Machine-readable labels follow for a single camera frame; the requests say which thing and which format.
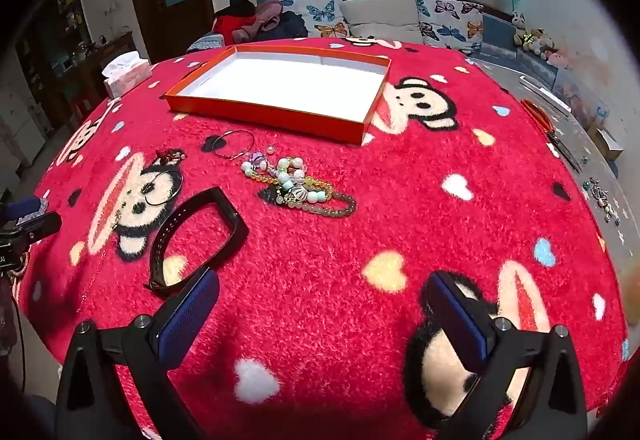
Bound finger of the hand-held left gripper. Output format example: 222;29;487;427
0;196;49;225
12;212;63;243

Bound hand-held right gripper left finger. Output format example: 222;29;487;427
55;267;221;440

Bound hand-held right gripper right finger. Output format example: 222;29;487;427
422;270;588;440

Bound black smartwatch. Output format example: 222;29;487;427
144;186;250;299

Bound silver pendant necklace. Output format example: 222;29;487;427
112;169;184;231

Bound yellow bead bracelet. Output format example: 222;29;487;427
245;165;331;191

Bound olive green bead bracelet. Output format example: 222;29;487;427
260;185;357;219

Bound silver bangle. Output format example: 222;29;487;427
212;130;257;159

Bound turquoise white bead bracelet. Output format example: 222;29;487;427
270;157;333;205

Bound purple crystal bead bracelet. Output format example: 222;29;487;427
241;151;276;175

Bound orange cardboard tray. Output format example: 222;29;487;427
165;44;392;147

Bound pile of small jewelry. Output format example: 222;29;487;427
582;177;623;225

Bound red monkey print blanket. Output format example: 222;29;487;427
12;37;631;440

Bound tissue box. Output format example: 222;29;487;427
101;50;152;99

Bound dark glass cabinet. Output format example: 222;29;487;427
15;0;136;121

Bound small cardboard box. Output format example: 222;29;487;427
587;122;625;161

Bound white flat box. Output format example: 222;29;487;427
519;74;572;113

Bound grey star table mat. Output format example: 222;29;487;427
470;54;640;271

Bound clear storage bin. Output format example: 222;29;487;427
550;64;612;121

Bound red garment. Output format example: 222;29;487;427
212;14;251;45

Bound brown bear plush toy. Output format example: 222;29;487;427
534;28;557;54

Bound butterfly print pillow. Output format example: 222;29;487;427
414;0;485;55
290;0;351;39

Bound blue sofa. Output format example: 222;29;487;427
187;0;571;85

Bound pink garment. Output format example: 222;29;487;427
232;2;286;43

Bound navy garment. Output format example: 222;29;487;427
270;12;308;39

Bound beige pillow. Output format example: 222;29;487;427
340;0;421;39

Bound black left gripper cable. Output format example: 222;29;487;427
9;270;29;391

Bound orange handled scissors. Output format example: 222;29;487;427
520;98;583;171

